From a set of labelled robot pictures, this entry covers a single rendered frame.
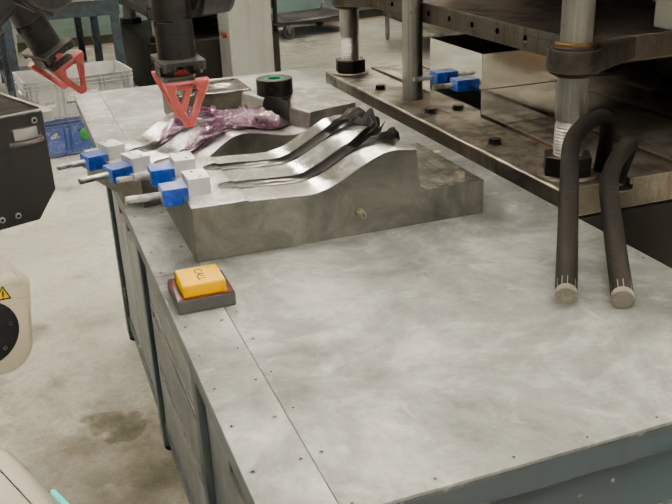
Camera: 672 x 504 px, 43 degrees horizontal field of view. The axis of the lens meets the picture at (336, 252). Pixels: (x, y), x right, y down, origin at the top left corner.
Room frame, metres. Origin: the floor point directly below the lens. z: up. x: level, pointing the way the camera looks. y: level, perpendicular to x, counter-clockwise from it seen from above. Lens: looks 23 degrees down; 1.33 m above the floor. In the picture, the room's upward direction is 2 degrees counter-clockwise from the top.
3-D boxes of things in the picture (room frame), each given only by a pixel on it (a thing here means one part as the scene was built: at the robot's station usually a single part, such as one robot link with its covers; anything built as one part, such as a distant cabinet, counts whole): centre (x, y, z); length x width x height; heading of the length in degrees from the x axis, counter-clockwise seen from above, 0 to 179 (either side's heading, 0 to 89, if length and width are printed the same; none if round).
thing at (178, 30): (1.29, 0.23, 1.12); 0.10 x 0.07 x 0.07; 20
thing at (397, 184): (1.42, 0.02, 0.87); 0.50 x 0.26 x 0.14; 110
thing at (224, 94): (2.17, 0.31, 0.84); 0.20 x 0.15 x 0.07; 110
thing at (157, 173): (1.38, 0.30, 0.89); 0.13 x 0.05 x 0.05; 109
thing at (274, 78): (1.88, 0.12, 0.93); 0.08 x 0.08 x 0.04
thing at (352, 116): (1.42, 0.04, 0.92); 0.35 x 0.16 x 0.09; 110
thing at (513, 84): (2.20, -0.55, 0.87); 0.50 x 0.27 x 0.17; 110
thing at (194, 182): (1.28, 0.26, 0.89); 0.13 x 0.05 x 0.05; 110
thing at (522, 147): (2.27, -0.60, 0.76); 1.30 x 0.84 x 0.07; 20
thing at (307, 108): (1.73, 0.22, 0.86); 0.50 x 0.26 x 0.11; 127
